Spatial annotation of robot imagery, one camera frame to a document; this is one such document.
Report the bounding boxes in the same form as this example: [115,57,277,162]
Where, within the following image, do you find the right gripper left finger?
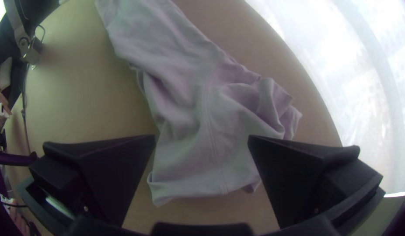
[28,133,157,227]

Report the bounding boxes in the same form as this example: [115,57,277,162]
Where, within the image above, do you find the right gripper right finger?
[247,135,386,230]

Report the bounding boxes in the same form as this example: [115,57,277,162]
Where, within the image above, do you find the grey t-shirt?
[94,0,304,208]

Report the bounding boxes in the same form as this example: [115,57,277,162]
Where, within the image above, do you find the white sheer curtain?
[244,0,405,194]

